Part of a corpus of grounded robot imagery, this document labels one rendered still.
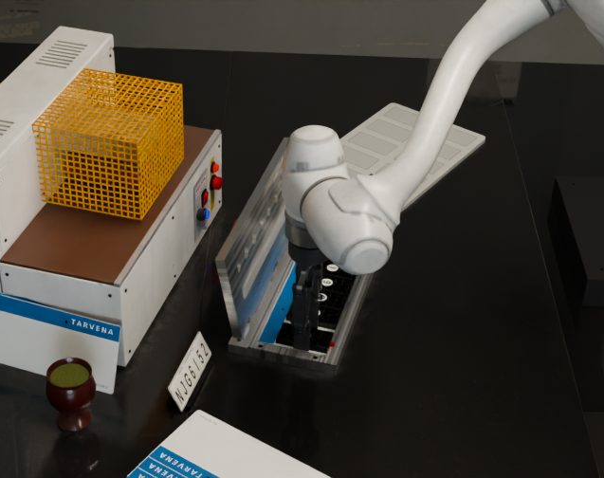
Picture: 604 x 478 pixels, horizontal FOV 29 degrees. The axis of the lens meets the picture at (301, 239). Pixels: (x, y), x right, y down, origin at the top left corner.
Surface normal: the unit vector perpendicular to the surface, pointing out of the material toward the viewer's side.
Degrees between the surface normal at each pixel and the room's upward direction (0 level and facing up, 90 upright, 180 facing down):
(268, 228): 79
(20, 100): 0
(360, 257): 96
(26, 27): 90
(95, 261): 0
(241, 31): 90
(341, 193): 30
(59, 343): 69
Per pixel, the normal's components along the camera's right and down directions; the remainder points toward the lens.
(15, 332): -0.29, 0.22
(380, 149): 0.04, -0.81
